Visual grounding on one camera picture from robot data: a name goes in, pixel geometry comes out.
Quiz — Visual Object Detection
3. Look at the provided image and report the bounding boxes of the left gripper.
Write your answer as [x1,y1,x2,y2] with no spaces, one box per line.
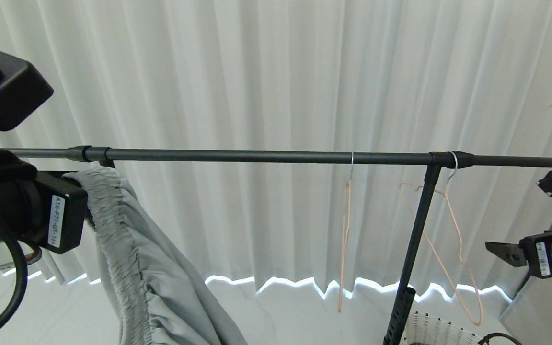
[0,146,89,254]

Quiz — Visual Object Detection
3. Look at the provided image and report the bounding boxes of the pink clothes hanger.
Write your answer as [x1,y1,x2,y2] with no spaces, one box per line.
[398,152,483,326]
[337,152,354,313]

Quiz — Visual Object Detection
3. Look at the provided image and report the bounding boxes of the pale grey shorts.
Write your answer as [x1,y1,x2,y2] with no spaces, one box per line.
[63,166,248,345]

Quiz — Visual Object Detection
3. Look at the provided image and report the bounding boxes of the white laundry basket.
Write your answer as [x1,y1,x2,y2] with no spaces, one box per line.
[401,311,523,345]

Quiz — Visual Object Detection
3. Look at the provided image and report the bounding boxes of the black clothes rack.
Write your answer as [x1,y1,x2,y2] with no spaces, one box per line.
[8,145,552,345]

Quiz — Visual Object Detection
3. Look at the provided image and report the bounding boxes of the white curtain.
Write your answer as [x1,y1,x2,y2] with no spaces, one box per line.
[0,0,552,300]

